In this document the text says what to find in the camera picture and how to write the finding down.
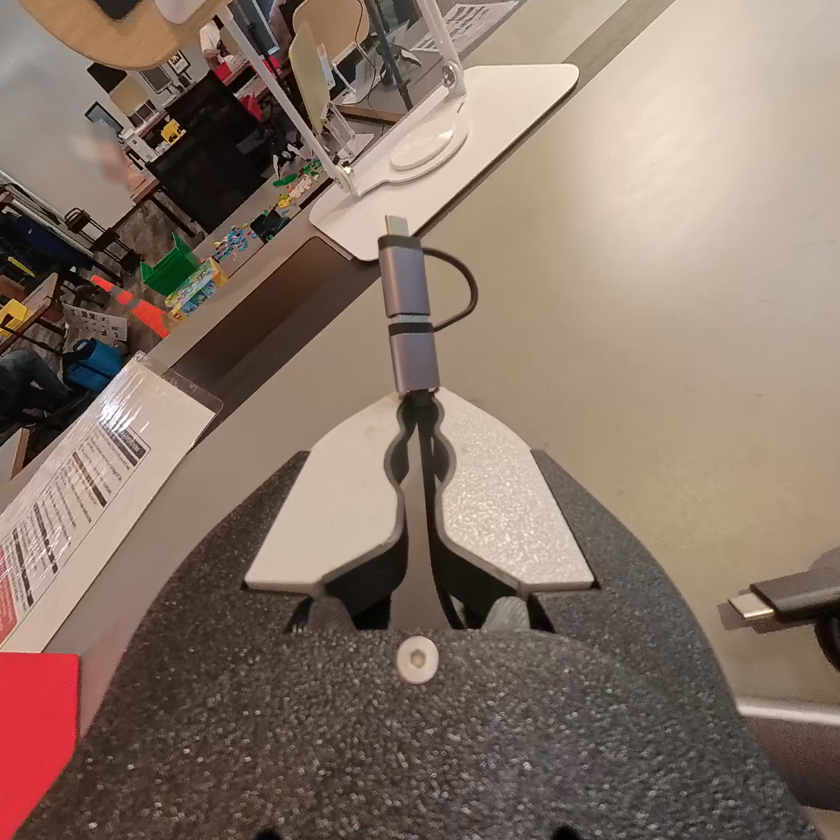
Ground printed paper sheet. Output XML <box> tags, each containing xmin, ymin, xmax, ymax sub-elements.
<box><xmin>62</xmin><ymin>303</ymin><xmax>129</xmax><ymax>342</ymax></box>

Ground red plastic bin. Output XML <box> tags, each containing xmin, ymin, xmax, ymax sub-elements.
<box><xmin>0</xmin><ymin>653</ymin><xmax>81</xmax><ymax>840</ymax></box>

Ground blue bag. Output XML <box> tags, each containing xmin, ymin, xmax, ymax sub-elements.
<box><xmin>64</xmin><ymin>338</ymin><xmax>127</xmax><ymax>395</ymax></box>

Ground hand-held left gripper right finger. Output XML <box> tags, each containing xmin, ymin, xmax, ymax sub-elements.
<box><xmin>428</xmin><ymin>387</ymin><xmax>596</xmax><ymax>621</ymax></box>

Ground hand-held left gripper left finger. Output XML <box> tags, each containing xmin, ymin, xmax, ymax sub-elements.
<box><xmin>243</xmin><ymin>392</ymin><xmax>412</xmax><ymax>627</ymax></box>

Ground laminated instruction sheet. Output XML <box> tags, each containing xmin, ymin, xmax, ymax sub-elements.
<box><xmin>446</xmin><ymin>0</ymin><xmax>519</xmax><ymax>50</ymax></box>
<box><xmin>0</xmin><ymin>351</ymin><xmax>224</xmax><ymax>651</ymax></box>

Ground grey usb hub with cable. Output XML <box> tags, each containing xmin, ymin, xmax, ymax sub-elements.
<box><xmin>377</xmin><ymin>215</ymin><xmax>840</xmax><ymax>812</ymax></box>

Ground beige chair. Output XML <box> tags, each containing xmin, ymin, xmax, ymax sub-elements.
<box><xmin>289</xmin><ymin>0</ymin><xmax>371</xmax><ymax>139</ymax></box>

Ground black usb-c cable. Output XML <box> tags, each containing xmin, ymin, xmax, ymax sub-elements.
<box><xmin>718</xmin><ymin>548</ymin><xmax>840</xmax><ymax>657</ymax></box>

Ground colourful toy brick box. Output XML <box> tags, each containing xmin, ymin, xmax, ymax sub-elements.
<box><xmin>164</xmin><ymin>258</ymin><xmax>228</xmax><ymax>320</ymax></box>

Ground wooden rimmed black board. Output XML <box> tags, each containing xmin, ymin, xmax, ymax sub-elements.
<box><xmin>13</xmin><ymin>0</ymin><xmax>234</xmax><ymax>72</ymax></box>

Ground scattered colourful toy bricks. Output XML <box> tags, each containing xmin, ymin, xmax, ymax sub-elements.
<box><xmin>210</xmin><ymin>161</ymin><xmax>329</xmax><ymax>263</ymax></box>

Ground green plastic bin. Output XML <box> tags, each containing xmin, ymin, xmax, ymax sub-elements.
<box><xmin>141</xmin><ymin>233</ymin><xmax>201</xmax><ymax>296</ymax></box>

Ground black cabinet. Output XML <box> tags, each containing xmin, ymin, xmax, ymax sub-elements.
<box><xmin>147</xmin><ymin>69</ymin><xmax>277</xmax><ymax>231</ymax></box>

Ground white stand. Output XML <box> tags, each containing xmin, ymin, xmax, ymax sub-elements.
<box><xmin>213</xmin><ymin>0</ymin><xmax>580</xmax><ymax>261</ymax></box>

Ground black metal cart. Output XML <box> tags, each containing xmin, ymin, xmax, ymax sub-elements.
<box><xmin>62</xmin><ymin>206</ymin><xmax>142</xmax><ymax>277</ymax></box>

